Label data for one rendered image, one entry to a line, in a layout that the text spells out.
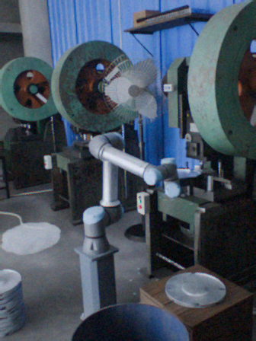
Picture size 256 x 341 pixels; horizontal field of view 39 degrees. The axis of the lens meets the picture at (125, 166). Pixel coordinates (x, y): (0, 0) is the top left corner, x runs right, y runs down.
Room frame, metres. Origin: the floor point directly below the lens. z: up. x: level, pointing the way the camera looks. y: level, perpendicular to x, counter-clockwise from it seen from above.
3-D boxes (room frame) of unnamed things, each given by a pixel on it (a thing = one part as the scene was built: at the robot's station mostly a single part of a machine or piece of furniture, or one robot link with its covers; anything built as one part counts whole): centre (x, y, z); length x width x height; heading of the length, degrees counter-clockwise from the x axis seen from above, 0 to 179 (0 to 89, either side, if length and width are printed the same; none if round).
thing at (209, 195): (2.33, -0.51, 0.68); 0.45 x 0.30 x 0.06; 33
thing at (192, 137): (2.31, -0.48, 1.04); 0.17 x 0.15 x 0.30; 123
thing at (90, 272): (1.92, 0.19, 0.23); 0.19 x 0.19 x 0.45; 37
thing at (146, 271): (2.63, -0.48, 0.45); 0.92 x 0.12 x 0.90; 123
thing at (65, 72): (3.98, 0.13, 0.87); 1.53 x 0.99 x 1.74; 121
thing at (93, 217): (1.93, 0.19, 0.62); 0.13 x 0.12 x 0.14; 143
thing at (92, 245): (1.92, 0.19, 0.50); 0.15 x 0.15 x 0.10
